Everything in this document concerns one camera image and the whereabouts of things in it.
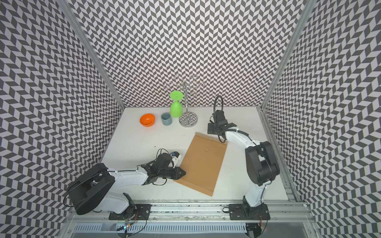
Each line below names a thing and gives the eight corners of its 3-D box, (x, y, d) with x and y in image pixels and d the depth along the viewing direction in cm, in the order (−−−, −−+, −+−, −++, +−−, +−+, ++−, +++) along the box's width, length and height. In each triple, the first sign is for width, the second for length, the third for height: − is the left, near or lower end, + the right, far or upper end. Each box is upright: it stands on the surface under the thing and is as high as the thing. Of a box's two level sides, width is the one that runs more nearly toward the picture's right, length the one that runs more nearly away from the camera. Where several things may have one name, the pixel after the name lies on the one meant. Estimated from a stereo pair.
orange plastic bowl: (141, 127, 109) (138, 121, 103) (143, 119, 114) (140, 113, 108) (154, 127, 109) (152, 121, 103) (156, 119, 114) (154, 113, 108)
